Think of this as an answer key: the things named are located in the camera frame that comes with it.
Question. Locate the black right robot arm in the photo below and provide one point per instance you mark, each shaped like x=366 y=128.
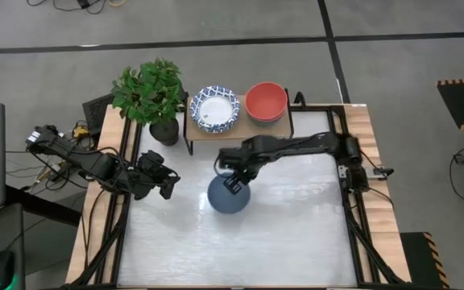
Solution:
x=304 y=145

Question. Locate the wooden shelf with black frame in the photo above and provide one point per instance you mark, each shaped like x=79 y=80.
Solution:
x=256 y=129

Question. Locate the black perforated box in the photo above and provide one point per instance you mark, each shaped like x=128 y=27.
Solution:
x=95 y=113

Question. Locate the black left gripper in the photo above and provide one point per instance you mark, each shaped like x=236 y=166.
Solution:
x=149 y=173

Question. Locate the blue floral paper bowl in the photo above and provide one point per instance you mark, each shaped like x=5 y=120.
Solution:
x=216 y=110

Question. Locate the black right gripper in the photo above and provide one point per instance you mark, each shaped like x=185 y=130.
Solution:
x=238 y=159

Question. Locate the blue plastic bowl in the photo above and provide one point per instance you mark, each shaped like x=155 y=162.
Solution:
x=224 y=201

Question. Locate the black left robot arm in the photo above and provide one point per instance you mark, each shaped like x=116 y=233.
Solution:
x=91 y=165

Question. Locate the black computer mouse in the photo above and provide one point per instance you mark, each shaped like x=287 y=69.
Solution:
x=1 y=268

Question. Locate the orange plastic bowl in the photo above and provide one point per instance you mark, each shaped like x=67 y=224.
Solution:
x=266 y=100

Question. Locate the black metal table frame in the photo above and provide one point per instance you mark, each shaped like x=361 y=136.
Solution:
x=320 y=108

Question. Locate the green plant in black pot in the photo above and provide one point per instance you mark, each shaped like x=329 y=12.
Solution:
x=147 y=92

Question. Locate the pink plastic bowl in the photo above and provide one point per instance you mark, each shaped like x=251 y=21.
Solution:
x=267 y=120

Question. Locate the black power adapter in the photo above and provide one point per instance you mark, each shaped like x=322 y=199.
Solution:
x=84 y=3

